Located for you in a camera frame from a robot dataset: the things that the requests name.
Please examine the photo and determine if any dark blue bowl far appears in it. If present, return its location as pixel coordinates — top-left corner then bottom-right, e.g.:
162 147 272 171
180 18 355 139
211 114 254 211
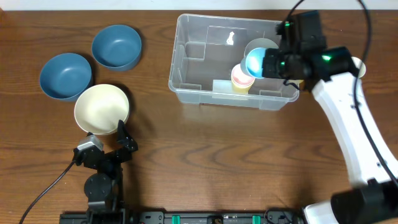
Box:
91 25 142 72

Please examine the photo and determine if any dark blue bowl near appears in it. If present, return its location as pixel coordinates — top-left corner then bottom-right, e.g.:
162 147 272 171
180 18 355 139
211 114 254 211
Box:
39 53 94 101

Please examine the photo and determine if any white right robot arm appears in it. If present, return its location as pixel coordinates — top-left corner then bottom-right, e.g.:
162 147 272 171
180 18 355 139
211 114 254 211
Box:
260 47 397 223

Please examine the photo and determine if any cream white cup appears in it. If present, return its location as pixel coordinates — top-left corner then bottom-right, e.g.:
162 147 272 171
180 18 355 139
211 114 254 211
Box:
352 57 366 78

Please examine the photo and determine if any yellow cup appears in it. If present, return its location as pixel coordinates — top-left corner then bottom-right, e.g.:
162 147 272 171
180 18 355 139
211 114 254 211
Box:
292 80 303 87
232 82 252 95

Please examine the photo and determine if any light blue cup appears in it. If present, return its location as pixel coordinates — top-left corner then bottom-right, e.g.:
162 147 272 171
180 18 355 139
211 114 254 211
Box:
240 47 266 78

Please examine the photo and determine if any cream bowl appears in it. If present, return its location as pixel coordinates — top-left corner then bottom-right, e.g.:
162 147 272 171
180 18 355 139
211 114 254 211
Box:
74 84 130 135

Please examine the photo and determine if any light grey small bowl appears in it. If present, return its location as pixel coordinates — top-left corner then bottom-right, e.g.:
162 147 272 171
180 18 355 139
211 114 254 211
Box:
244 38 279 56

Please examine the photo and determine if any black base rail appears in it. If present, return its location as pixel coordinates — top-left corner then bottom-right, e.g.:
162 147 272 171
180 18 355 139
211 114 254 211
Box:
59 209 305 224

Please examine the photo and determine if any yellow cup near container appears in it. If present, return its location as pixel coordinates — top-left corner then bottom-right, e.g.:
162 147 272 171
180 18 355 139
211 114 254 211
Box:
292 80 303 87

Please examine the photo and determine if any pink cup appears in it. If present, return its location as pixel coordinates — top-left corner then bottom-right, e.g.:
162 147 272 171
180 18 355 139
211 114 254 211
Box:
231 63 255 88

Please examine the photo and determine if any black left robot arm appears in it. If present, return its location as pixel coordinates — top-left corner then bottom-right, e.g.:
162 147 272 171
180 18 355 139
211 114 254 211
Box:
73 120 138 213

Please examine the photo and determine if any clear plastic storage container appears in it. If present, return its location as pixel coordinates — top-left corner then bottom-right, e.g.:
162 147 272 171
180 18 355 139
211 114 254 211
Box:
169 14 300 110

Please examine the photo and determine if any yellow cup front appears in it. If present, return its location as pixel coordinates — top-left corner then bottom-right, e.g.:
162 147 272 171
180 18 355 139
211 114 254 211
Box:
232 82 252 95

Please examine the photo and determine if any dark blue bowl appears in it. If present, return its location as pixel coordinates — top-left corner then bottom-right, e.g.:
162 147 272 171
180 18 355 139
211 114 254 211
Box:
91 25 142 72
39 53 94 101

